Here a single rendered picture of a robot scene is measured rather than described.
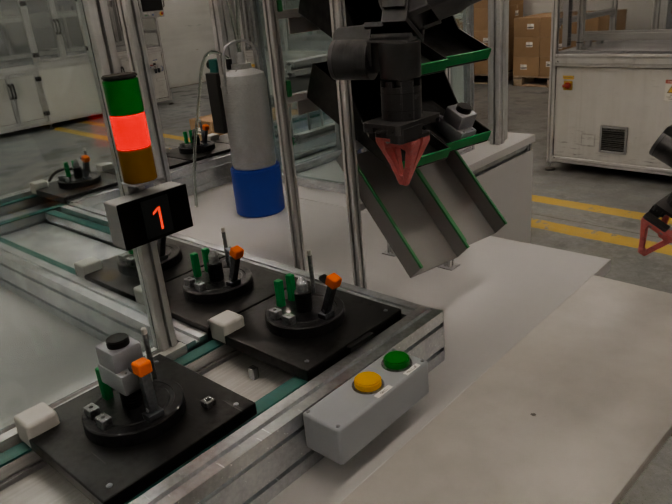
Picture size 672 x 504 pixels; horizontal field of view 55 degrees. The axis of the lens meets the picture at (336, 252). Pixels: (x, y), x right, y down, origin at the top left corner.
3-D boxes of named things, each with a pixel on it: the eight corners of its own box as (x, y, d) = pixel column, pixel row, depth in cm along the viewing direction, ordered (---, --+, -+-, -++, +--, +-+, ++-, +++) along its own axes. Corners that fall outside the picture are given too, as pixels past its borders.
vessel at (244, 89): (286, 161, 205) (271, 35, 190) (252, 173, 195) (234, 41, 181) (256, 157, 214) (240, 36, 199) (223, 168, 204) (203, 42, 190)
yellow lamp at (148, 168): (164, 177, 98) (157, 145, 97) (135, 185, 95) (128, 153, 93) (145, 173, 102) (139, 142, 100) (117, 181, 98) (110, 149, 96)
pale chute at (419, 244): (457, 257, 129) (470, 246, 125) (410, 278, 122) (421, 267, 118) (384, 146, 136) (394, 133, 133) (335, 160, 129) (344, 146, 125)
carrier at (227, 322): (402, 319, 115) (398, 254, 110) (308, 382, 99) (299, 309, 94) (305, 288, 131) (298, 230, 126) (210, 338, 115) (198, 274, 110)
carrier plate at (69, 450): (257, 414, 93) (255, 401, 92) (106, 515, 77) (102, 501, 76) (162, 363, 108) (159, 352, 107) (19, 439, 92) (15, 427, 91)
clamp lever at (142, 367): (163, 408, 87) (151, 359, 85) (150, 416, 86) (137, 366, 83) (148, 400, 90) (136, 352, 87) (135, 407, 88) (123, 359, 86)
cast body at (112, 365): (154, 381, 89) (144, 337, 86) (126, 397, 86) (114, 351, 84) (121, 363, 95) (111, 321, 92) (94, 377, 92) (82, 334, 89)
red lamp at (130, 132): (157, 144, 97) (151, 111, 95) (128, 152, 93) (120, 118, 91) (139, 141, 100) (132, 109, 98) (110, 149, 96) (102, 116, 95)
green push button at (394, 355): (415, 366, 100) (414, 355, 100) (399, 378, 98) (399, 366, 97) (394, 358, 103) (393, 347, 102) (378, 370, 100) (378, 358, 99)
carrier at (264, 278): (304, 287, 131) (297, 229, 126) (209, 338, 115) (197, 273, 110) (228, 263, 146) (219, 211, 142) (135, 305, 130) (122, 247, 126)
